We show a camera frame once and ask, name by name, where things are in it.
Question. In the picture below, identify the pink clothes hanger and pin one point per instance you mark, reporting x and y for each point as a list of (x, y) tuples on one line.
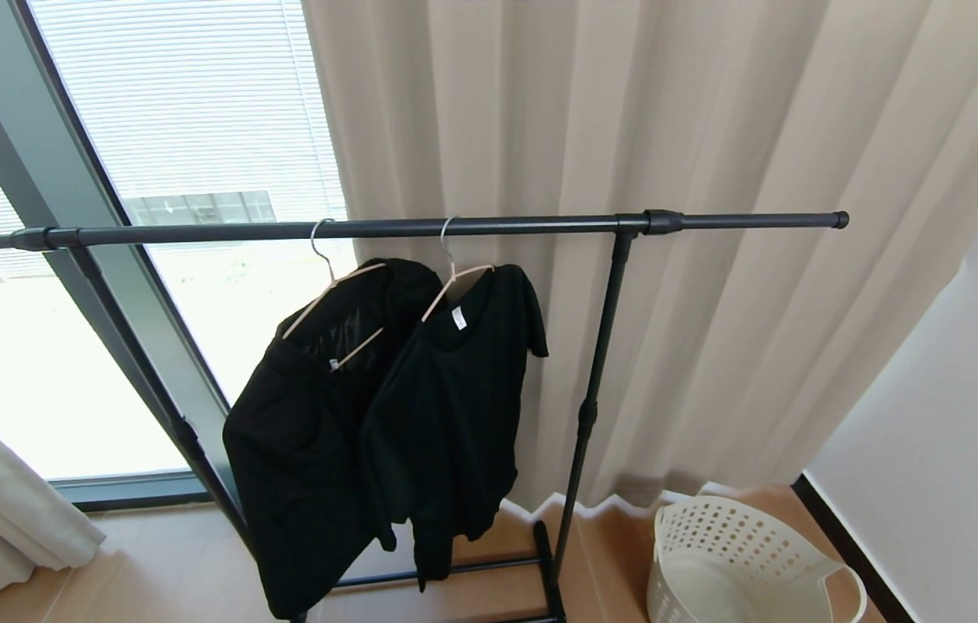
[(476, 271), (359, 272)]

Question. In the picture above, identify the black t-shirt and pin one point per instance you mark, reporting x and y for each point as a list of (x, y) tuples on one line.
[(454, 415)]

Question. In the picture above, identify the black shorts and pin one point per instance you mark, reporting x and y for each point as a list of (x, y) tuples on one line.
[(299, 467)]

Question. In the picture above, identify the black clothes rack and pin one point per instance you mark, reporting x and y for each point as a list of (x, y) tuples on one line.
[(454, 227)]

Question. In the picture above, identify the white laundry basket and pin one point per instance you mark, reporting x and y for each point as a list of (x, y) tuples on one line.
[(740, 536)]

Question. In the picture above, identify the beige curtain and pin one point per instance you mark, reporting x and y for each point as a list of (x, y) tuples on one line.
[(714, 130)]

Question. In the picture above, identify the window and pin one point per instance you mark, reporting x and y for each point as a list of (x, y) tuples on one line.
[(195, 104)]

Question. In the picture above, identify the white curtain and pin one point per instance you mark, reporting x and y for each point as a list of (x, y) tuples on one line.
[(4, 519)]

